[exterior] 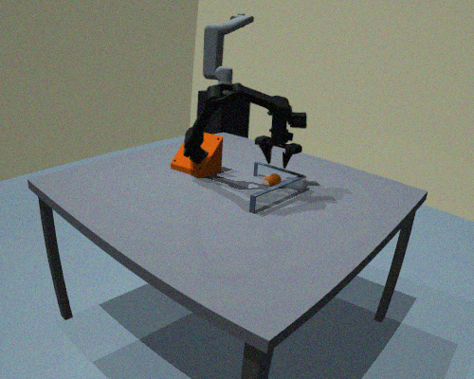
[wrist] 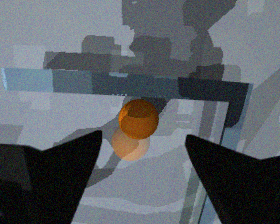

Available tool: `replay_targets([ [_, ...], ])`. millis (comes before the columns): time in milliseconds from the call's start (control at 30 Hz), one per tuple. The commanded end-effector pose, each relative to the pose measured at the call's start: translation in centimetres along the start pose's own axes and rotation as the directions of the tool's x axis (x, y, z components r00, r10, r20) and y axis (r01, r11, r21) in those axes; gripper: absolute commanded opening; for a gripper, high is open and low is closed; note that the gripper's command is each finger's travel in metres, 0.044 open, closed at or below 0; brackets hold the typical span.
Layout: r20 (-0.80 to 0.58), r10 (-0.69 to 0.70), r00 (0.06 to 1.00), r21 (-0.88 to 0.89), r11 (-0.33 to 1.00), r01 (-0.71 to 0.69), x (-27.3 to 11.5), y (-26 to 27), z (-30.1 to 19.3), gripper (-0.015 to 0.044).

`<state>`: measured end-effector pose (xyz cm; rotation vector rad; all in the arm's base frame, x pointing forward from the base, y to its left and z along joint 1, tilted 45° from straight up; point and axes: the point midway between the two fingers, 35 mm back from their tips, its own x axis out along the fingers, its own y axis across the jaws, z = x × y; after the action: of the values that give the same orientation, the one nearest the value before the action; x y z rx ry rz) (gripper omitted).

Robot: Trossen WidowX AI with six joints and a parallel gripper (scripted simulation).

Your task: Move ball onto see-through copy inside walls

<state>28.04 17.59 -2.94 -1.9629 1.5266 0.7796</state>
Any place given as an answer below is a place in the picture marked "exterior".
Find clear l-shaped low wall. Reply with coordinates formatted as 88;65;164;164
249;161;306;213

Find low clear glass walls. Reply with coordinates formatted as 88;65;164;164
254;163;306;213

